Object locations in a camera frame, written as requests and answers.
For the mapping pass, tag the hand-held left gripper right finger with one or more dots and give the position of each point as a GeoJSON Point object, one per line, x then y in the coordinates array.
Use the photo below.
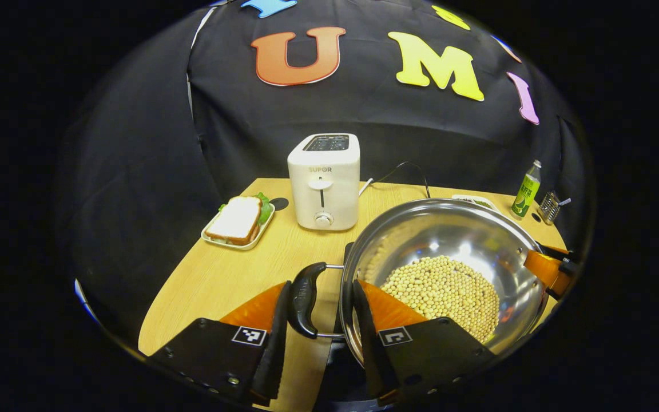
{"type": "Point", "coordinates": [366, 355]}

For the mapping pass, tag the sandwich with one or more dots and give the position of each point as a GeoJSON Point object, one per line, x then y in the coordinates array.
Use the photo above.
{"type": "Point", "coordinates": [238, 220]}

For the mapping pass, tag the green label drink bottle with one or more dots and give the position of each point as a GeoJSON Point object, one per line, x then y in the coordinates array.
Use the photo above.
{"type": "Point", "coordinates": [527, 194]}

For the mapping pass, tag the black backdrop cloth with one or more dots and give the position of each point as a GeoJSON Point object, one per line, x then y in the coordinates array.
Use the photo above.
{"type": "Point", "coordinates": [364, 120]}

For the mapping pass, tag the black induction cooktop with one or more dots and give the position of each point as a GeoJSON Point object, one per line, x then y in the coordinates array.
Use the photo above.
{"type": "Point", "coordinates": [344, 372]}

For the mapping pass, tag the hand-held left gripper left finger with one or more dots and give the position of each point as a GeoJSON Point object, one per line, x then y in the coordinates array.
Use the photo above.
{"type": "Point", "coordinates": [277, 355]}

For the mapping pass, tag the white toaster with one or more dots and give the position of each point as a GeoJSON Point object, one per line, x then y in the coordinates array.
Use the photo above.
{"type": "Point", "coordinates": [324, 194]}

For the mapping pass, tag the pile of soybeans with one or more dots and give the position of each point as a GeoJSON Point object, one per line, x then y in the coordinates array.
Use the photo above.
{"type": "Point", "coordinates": [444, 292]}

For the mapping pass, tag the white divided grain tray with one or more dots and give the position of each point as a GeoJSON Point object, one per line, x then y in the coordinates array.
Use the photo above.
{"type": "Point", "coordinates": [478, 201]}

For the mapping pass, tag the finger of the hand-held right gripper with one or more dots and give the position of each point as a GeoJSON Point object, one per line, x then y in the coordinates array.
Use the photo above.
{"type": "Point", "coordinates": [541, 269]}

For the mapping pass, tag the stainless steel pot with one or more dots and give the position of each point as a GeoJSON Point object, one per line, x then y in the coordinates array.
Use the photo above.
{"type": "Point", "coordinates": [449, 229]}

